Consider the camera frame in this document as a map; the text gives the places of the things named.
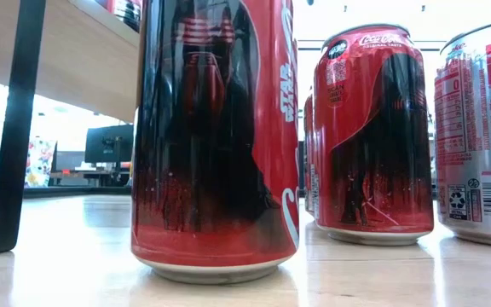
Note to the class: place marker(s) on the wooden shelf with black legs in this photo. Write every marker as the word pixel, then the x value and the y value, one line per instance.
pixel 79 59

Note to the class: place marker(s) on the black computer monitor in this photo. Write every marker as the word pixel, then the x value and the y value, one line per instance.
pixel 109 145

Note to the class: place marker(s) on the background desk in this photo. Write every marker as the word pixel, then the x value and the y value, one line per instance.
pixel 88 175

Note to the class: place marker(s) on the colourful patterned bag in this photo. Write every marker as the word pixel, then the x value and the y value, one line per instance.
pixel 40 164

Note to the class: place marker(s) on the silver Diet Coke can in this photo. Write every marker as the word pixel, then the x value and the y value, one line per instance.
pixel 482 128

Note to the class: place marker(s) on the black metal table frame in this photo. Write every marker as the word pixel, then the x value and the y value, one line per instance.
pixel 66 191

